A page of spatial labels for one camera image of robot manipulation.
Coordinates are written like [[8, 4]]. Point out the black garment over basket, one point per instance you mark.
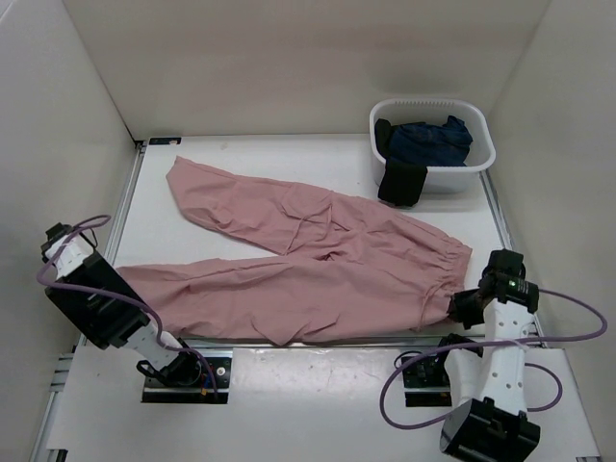
[[405, 171]]

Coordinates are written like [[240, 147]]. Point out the aluminium table frame rail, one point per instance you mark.
[[154, 232]]

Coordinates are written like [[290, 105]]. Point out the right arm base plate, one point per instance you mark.
[[426, 383]]

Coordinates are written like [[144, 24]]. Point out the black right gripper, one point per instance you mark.
[[458, 309]]

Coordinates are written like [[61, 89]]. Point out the dark blue trousers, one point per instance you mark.
[[445, 145]]

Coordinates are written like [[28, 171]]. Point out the pink trousers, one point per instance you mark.
[[337, 267]]

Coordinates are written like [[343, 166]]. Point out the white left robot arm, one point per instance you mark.
[[106, 310]]

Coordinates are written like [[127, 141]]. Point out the white plastic basket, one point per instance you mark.
[[435, 111]]

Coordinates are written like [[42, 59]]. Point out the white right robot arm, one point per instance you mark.
[[489, 420]]

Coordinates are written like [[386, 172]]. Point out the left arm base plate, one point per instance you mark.
[[187, 381]]

